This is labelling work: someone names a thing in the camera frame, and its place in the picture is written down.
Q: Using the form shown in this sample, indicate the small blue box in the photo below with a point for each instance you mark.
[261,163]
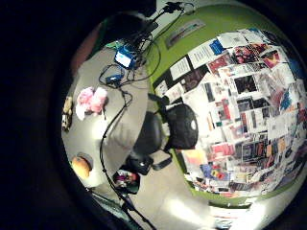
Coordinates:
[113,78]

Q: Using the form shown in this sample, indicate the brown soft toy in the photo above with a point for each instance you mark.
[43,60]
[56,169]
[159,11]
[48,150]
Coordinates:
[67,114]

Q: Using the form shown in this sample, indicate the orange yellow fruit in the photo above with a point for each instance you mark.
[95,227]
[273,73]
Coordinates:
[81,166]

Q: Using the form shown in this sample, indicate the wall of paper posters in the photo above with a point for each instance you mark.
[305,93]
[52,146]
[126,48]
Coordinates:
[246,111]

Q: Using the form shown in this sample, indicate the black camera on tripod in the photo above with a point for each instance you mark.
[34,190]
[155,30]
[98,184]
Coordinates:
[172,7]

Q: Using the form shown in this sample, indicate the long grey wall sign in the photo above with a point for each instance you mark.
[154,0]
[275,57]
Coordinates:
[185,32]

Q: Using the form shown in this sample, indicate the black bag with colourful contents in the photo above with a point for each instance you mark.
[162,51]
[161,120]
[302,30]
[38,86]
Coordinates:
[126,180]

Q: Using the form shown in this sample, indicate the pink soft toy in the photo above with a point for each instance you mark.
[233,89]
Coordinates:
[92,99]

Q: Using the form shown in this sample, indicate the black office chair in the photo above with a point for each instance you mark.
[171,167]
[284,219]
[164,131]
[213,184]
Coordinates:
[180,127]

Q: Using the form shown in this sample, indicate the blue device with screen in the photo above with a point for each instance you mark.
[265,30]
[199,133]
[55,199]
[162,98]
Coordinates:
[124,57]

